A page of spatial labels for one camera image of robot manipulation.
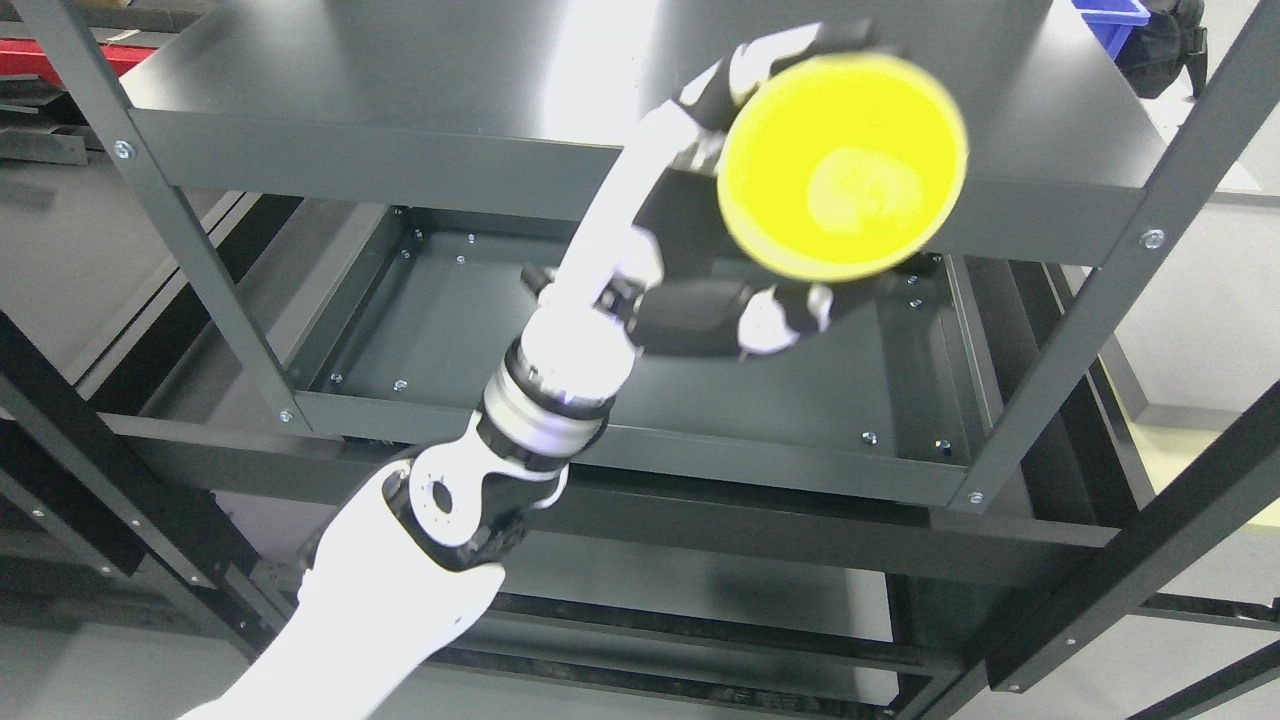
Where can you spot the yellow plastic cup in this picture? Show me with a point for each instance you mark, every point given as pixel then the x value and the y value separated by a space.
pixel 842 167

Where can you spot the blue plastic bin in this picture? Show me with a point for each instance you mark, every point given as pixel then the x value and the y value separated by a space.
pixel 1111 22

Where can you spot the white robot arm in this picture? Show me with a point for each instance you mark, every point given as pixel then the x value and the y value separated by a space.
pixel 414 557

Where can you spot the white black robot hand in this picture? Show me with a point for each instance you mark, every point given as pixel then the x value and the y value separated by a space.
pixel 637 275

